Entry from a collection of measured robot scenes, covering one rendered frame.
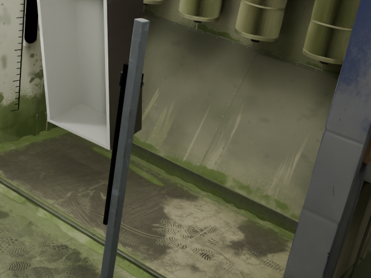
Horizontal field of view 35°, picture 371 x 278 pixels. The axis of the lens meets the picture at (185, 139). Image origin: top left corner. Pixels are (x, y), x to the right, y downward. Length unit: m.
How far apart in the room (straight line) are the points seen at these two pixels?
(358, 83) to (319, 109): 2.03
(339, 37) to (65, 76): 1.95
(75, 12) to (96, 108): 0.74
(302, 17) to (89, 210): 2.12
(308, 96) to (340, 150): 2.01
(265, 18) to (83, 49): 1.34
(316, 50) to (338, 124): 1.67
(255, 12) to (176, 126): 1.16
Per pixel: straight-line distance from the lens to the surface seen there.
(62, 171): 4.62
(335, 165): 2.57
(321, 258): 2.76
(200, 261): 3.82
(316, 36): 4.14
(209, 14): 4.66
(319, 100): 4.50
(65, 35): 4.30
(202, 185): 4.60
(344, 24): 4.11
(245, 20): 4.35
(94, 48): 4.31
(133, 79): 2.61
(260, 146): 4.49
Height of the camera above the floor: 2.19
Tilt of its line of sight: 23 degrees down
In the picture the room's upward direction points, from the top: 10 degrees clockwise
